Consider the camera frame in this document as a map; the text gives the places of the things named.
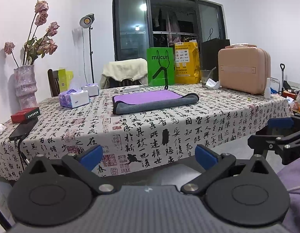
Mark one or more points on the red small box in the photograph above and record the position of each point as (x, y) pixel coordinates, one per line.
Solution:
(25, 114)

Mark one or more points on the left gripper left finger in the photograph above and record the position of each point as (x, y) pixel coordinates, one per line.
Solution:
(81, 166)

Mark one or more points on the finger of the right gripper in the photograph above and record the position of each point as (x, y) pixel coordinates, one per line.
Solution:
(277, 126)

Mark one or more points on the small white bottle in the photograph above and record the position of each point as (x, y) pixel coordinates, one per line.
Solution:
(267, 91)

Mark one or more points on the white flat product box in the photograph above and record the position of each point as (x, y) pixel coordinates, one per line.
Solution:
(126, 89)

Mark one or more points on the crumpled white paper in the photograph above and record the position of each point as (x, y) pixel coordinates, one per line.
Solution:
(210, 84)

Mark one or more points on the yellow paper delivery bag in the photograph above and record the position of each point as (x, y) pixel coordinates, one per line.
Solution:
(187, 63)

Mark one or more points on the pink hard suitcase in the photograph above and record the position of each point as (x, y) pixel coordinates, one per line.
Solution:
(244, 67)

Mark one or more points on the purple tissue pack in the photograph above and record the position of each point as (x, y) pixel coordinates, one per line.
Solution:
(74, 98)
(92, 89)

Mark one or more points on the clear drinking glass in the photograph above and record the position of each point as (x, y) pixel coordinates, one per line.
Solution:
(206, 75)

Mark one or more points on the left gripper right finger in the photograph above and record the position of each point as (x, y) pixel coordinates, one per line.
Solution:
(216, 167)

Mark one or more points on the pink speckled vase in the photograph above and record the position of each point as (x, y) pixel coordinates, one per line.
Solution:
(25, 86)

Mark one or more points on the yellow-green carton box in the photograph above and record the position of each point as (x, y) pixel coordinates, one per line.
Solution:
(64, 79)

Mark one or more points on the dark framed window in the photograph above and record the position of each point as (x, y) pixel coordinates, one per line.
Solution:
(141, 24)

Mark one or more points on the black power bank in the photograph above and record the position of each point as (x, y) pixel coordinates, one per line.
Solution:
(23, 129)

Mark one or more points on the purple tissue pack far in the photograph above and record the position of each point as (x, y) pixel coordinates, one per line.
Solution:
(92, 89)

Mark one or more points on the purple grey towel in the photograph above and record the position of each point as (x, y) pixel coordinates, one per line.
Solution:
(150, 100)

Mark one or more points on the dark wooden chair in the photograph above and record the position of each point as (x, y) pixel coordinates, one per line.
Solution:
(53, 82)

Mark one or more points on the purple tissue pack near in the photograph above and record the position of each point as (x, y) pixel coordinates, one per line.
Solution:
(74, 98)

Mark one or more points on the black handled trolley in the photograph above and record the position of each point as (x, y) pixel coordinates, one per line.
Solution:
(282, 67)

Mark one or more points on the chair draped cream cloth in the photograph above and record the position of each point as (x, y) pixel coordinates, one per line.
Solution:
(132, 69)

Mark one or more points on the green mucun paper bag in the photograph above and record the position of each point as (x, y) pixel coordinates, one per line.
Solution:
(160, 66)

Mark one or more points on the calligraphy print tablecloth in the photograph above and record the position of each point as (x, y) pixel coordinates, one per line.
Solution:
(144, 140)

